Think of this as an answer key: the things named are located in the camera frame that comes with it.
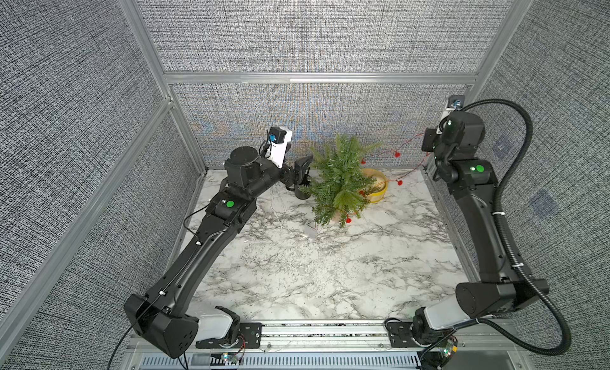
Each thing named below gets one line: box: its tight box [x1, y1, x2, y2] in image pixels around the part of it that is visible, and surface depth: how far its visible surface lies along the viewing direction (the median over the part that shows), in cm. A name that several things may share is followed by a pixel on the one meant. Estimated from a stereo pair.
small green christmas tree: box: [299, 134, 383, 229], surface depth 81 cm
